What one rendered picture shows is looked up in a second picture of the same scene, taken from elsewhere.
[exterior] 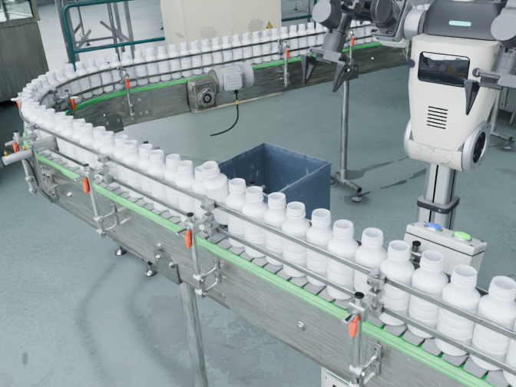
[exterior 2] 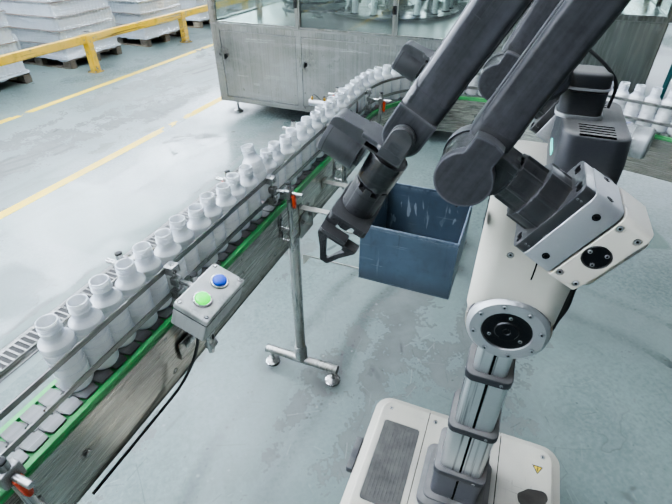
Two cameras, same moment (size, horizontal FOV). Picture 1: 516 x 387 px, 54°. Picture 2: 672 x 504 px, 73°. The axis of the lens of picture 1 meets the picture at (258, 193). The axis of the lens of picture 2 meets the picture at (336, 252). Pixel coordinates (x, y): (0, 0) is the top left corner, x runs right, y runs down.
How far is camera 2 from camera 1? 1.40 m
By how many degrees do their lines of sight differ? 57
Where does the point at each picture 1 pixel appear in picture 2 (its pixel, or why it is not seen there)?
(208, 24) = not seen: outside the picture
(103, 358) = (350, 281)
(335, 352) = not seen: hidden behind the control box
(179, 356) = (373, 321)
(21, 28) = (645, 26)
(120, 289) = not seen: hidden behind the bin
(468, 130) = (477, 290)
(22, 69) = (618, 67)
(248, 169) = (442, 210)
